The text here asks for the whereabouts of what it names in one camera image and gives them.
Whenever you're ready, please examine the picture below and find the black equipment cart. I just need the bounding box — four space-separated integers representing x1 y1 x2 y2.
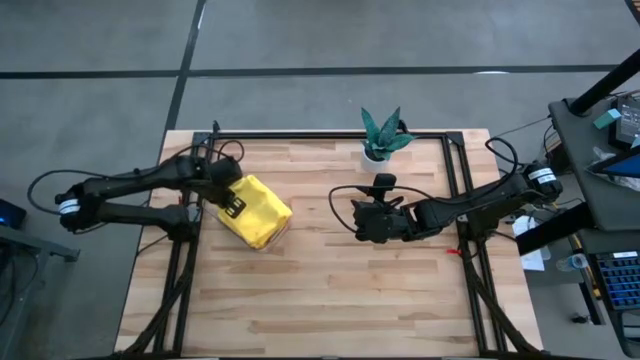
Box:
514 47 640 359

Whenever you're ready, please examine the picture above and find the white paper sheet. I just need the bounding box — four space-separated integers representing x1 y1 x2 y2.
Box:
511 214 552 273

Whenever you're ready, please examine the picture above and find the clear water bottle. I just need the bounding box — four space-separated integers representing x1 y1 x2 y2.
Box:
555 252 592 273

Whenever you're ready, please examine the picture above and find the black electronics box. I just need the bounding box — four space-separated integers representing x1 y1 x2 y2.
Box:
614 96 640 147

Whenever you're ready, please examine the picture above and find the black aluminium table frame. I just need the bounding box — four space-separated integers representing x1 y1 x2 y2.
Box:
114 119 544 359

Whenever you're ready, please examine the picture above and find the grey metal stand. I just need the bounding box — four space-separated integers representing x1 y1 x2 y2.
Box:
0 223 82 262

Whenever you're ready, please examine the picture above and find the tablet with blue screen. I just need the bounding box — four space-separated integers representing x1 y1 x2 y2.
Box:
586 146 640 180

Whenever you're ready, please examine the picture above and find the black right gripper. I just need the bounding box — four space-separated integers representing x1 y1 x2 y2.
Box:
349 172 419 245

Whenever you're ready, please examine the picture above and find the white plant pot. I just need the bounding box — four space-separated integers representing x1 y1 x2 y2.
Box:
360 146 391 174

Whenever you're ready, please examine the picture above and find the keyboard with blue keys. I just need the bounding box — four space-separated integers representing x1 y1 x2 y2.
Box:
593 250 640 312

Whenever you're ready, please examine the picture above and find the teal box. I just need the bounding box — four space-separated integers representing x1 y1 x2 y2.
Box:
592 107 623 131

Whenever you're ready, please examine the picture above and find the yellow microfiber towel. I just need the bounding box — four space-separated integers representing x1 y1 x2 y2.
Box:
215 173 295 251

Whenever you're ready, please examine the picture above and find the green succulent plant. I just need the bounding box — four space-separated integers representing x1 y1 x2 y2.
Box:
360 105 418 163

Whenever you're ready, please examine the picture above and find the black device with blue light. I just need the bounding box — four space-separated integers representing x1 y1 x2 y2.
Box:
0 198 28 232

